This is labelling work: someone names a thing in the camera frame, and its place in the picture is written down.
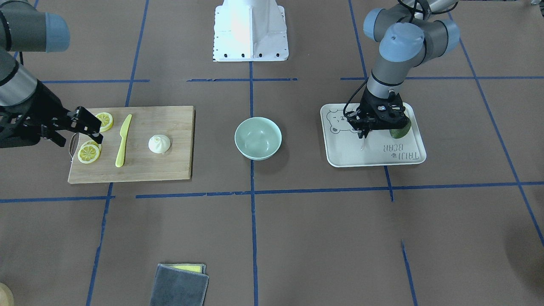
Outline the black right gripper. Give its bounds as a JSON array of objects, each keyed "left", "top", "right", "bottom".
[{"left": 0, "top": 83, "right": 104, "bottom": 148}]

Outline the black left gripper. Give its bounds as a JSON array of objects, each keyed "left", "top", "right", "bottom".
[{"left": 346, "top": 91, "right": 407, "bottom": 139}]

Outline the white steamed bun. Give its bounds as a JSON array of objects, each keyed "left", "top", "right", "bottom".
[{"left": 148, "top": 134, "right": 171, "bottom": 154}]

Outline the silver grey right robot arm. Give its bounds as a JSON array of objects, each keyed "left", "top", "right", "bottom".
[{"left": 0, "top": 0, "right": 103, "bottom": 148}]

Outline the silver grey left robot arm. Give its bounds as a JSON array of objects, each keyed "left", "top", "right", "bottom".
[{"left": 343, "top": 0, "right": 460, "bottom": 139}]

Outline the light green bowl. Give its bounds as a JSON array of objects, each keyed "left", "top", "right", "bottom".
[{"left": 234, "top": 117, "right": 283, "bottom": 161}]

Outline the lemon slice behind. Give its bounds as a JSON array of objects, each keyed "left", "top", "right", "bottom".
[{"left": 82, "top": 141, "right": 102, "bottom": 150}]

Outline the lemon slice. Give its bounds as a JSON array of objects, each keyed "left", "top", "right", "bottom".
[
  {"left": 76, "top": 144, "right": 101, "bottom": 164},
  {"left": 95, "top": 112, "right": 114, "bottom": 133},
  {"left": 82, "top": 141, "right": 102, "bottom": 150}
]

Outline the lemon slice top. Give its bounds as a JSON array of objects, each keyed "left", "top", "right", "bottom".
[{"left": 95, "top": 112, "right": 114, "bottom": 133}]

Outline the lemon slice front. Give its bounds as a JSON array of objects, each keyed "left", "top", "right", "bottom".
[{"left": 76, "top": 144, "right": 101, "bottom": 164}]

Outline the white bear tray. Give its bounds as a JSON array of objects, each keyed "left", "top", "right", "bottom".
[{"left": 320, "top": 103, "right": 427, "bottom": 168}]

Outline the yellow plastic knife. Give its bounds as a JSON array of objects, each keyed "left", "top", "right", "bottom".
[{"left": 115, "top": 114, "right": 132, "bottom": 168}]

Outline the wooden cutting board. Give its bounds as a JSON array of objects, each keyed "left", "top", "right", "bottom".
[{"left": 68, "top": 106, "right": 196, "bottom": 184}]

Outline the yellow sponge cloth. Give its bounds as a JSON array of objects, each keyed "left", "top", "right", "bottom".
[{"left": 170, "top": 263, "right": 206, "bottom": 274}]

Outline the grey folded cloth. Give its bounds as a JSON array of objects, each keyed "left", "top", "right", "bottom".
[{"left": 150, "top": 263, "right": 209, "bottom": 306}]

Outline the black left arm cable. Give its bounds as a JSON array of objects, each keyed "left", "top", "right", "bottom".
[{"left": 343, "top": 79, "right": 369, "bottom": 122}]

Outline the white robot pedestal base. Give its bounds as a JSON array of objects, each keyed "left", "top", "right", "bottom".
[{"left": 212, "top": 0, "right": 289, "bottom": 62}]

